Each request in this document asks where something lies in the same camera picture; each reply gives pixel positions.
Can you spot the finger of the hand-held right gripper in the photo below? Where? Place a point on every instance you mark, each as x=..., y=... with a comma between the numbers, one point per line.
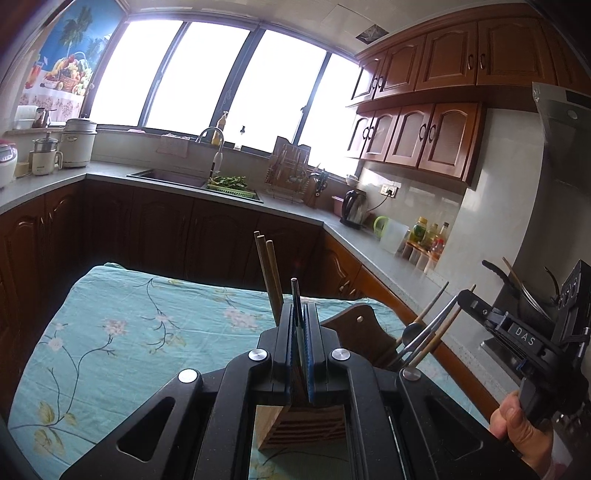
x=475, y=304

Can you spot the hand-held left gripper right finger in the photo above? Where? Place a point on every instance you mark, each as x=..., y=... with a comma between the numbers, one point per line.
x=311, y=344

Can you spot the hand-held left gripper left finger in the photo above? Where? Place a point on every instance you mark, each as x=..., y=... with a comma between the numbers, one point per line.
x=290, y=344

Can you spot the wooden utensil holder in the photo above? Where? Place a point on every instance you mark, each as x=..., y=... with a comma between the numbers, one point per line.
x=304, y=427

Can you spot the person's right hand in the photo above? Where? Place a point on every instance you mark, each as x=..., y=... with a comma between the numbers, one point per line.
x=521, y=434

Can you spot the black wok with lid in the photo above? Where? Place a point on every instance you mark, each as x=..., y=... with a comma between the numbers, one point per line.
x=521, y=295

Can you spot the gas stove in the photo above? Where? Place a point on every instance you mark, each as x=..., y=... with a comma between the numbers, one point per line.
x=503, y=355

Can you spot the row of spice jars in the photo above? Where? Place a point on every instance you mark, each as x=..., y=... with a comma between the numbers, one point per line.
x=420, y=257

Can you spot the condiment bottle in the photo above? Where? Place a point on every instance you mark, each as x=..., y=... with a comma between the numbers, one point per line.
x=432, y=237

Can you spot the yellow-capped green bottle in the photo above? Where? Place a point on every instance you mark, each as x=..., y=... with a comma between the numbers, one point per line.
x=419, y=230

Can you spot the steel electric kettle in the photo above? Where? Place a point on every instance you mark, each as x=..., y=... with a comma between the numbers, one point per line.
x=354, y=210

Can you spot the teal floral tablecloth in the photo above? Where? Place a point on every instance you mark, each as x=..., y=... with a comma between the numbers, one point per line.
x=138, y=332

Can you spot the knife block with knives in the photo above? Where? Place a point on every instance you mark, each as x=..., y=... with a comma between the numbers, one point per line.
x=316, y=187

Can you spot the white bowl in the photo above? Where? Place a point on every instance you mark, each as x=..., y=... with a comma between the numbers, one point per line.
x=353, y=178

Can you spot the green basket of vegetables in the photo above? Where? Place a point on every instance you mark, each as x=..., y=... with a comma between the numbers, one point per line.
x=228, y=184

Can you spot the wooden lower cabinets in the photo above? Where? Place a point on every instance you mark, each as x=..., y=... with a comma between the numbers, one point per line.
x=161, y=230

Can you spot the wooden cabinets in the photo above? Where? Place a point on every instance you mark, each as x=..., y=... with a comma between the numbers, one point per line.
x=443, y=92
x=161, y=230

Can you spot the range hood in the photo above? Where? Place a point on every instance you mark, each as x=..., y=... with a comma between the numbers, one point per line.
x=563, y=120

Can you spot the small dark-capped bottle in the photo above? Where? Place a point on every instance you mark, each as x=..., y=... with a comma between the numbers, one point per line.
x=239, y=141

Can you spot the kitchen sink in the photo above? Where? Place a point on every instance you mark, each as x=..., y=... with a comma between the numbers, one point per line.
x=161, y=177

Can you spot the wooden upper cabinets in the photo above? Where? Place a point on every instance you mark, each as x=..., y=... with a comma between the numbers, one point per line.
x=443, y=92

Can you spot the chrome kitchen faucet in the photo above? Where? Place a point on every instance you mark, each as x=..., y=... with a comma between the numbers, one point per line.
x=217, y=138

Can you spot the white dishcloth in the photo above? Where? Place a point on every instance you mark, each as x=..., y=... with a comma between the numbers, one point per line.
x=173, y=145

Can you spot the yellow soap bottle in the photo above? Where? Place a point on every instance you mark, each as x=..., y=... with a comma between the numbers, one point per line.
x=222, y=122

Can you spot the kitchen window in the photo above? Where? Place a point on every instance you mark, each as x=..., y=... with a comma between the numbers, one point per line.
x=207, y=78

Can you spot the large white cooker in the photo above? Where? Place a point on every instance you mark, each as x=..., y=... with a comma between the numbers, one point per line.
x=78, y=143

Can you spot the small white electric pot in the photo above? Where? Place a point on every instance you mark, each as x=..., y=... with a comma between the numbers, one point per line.
x=44, y=157

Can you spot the white and red rice cooker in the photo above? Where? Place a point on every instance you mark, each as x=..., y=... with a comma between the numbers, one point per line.
x=7, y=166

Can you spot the dark coffee pot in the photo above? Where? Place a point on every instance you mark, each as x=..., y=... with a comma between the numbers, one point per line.
x=42, y=119

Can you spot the white container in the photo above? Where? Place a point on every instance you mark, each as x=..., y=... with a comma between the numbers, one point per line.
x=24, y=119

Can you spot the wall outlet with black plug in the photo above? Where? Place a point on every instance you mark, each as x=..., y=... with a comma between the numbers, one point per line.
x=390, y=190

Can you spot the tropical fruit wall poster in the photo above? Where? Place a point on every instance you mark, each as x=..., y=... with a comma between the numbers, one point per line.
x=69, y=60

